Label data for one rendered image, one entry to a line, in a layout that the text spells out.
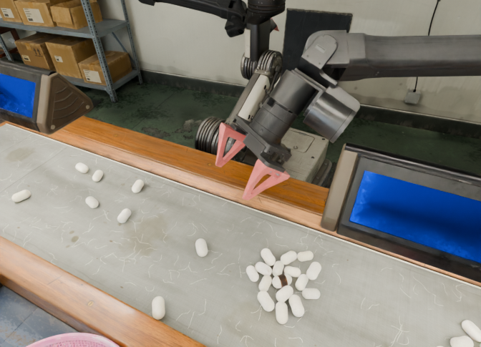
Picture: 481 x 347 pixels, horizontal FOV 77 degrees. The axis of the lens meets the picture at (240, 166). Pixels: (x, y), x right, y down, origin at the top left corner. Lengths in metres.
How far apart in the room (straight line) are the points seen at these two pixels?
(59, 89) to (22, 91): 0.05
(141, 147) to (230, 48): 1.86
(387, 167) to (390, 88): 2.27
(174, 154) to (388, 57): 0.55
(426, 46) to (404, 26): 1.83
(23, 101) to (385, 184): 0.43
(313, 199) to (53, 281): 0.53
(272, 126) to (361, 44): 0.18
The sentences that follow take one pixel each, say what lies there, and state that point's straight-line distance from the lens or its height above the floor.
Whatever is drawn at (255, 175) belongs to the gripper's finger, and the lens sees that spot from 0.45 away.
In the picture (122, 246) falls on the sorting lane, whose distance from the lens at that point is 0.68.
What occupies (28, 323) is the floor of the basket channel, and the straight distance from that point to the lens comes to 0.75.
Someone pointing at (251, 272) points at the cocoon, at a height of 0.76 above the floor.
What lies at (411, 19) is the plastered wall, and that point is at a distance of 2.39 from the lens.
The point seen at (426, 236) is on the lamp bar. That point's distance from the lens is 0.28.
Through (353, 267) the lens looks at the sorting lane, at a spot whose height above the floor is 0.74.
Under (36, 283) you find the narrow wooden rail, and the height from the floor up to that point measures 0.76.
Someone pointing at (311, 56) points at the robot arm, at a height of 1.10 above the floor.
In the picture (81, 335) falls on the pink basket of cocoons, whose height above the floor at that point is 0.77.
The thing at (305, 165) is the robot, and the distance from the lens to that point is 1.26.
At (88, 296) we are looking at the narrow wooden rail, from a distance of 0.61.
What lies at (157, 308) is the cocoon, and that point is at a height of 0.76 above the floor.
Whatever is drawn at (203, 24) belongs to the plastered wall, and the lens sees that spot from 2.67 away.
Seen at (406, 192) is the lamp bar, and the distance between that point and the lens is 0.28.
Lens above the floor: 1.26
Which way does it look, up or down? 40 degrees down
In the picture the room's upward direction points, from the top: straight up
